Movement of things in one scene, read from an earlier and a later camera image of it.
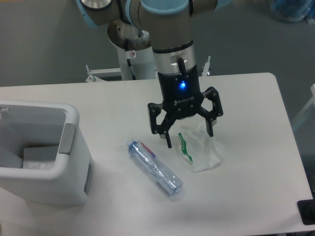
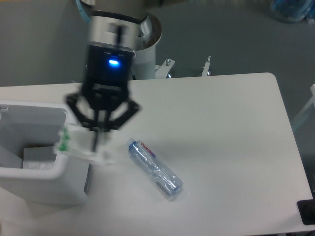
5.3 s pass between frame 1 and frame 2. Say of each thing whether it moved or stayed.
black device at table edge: stayed
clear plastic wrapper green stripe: moved
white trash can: stayed
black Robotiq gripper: moved
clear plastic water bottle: stayed
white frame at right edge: stayed
